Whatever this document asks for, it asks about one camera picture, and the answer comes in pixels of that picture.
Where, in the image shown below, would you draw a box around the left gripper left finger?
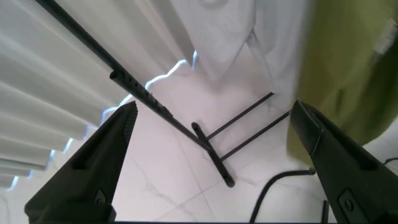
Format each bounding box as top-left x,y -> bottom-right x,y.
24,101 -> 139,223

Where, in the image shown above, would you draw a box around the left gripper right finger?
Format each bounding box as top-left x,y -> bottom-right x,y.
289,99 -> 398,224

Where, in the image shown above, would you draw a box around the green garment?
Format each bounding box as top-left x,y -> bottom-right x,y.
285,0 -> 398,167

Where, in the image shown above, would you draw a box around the pale grey shorts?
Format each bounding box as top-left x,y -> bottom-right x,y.
169,0 -> 308,106

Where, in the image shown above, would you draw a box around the black clothes rack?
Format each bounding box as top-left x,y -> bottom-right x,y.
34,0 -> 292,189

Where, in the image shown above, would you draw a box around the white curtain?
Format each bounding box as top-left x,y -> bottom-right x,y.
0,0 -> 197,189

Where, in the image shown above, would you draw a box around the black cable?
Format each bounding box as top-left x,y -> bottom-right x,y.
248,157 -> 398,223

